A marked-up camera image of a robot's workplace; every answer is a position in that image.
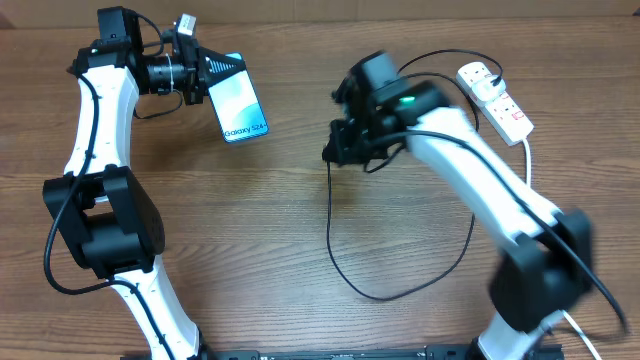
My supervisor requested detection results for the Samsung Galaxy smartphone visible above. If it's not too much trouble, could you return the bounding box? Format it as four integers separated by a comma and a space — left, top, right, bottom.
208, 70, 269, 143

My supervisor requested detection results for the black USB charging cable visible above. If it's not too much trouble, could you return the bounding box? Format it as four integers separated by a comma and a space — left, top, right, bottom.
325, 48, 504, 302

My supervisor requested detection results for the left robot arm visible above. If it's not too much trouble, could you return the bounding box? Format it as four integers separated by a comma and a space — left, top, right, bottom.
42, 6, 246, 359

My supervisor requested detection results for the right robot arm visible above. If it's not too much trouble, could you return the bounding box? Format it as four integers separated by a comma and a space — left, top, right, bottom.
322, 51, 597, 359

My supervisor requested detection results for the white charger plug adapter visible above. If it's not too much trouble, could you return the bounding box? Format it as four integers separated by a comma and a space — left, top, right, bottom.
471, 75, 506, 104

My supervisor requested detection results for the white power strip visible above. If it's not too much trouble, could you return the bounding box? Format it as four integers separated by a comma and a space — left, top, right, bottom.
456, 61, 534, 146

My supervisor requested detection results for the cardboard backdrop panel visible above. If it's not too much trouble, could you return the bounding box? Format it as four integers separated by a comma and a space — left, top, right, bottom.
1, 0, 639, 29

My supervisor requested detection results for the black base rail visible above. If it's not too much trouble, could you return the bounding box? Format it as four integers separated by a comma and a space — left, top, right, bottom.
119, 344, 566, 360

